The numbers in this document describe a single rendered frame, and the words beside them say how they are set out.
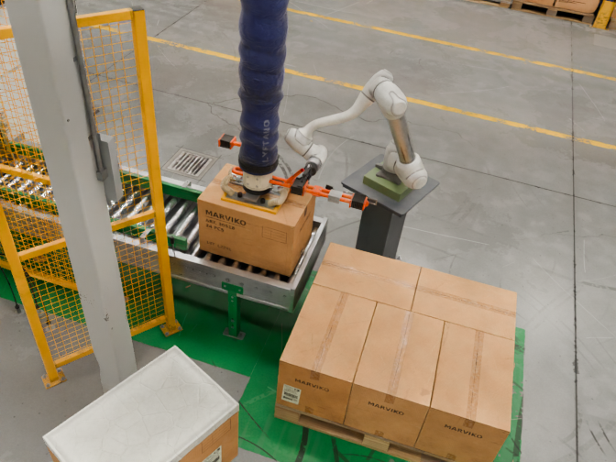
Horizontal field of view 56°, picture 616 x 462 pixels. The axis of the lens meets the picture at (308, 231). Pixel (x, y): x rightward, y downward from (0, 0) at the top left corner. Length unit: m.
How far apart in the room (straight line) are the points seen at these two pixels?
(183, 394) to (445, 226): 3.11
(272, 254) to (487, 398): 1.41
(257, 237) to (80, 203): 1.26
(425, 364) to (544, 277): 1.87
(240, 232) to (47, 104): 1.54
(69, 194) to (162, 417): 0.94
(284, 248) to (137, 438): 1.47
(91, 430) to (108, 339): 0.74
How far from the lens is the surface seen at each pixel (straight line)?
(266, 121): 3.09
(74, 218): 2.55
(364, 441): 3.51
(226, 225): 3.45
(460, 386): 3.23
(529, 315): 4.52
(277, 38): 2.89
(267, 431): 3.54
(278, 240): 3.36
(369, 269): 3.65
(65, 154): 2.35
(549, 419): 4.01
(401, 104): 3.29
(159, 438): 2.37
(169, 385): 2.49
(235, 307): 3.69
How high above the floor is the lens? 3.06
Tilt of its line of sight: 41 degrees down
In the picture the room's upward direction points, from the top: 6 degrees clockwise
